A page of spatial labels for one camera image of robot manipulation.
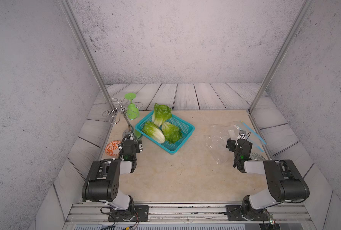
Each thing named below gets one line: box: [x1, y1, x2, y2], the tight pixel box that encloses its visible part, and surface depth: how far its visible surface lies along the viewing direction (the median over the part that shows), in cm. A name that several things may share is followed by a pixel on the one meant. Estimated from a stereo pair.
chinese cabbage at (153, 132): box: [141, 121, 166, 144], surface depth 98 cm
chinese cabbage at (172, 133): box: [161, 121, 183, 145], surface depth 100 cm
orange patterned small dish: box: [105, 140, 122, 157], surface depth 97 cm
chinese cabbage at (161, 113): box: [151, 103, 172, 127], surface depth 104 cm
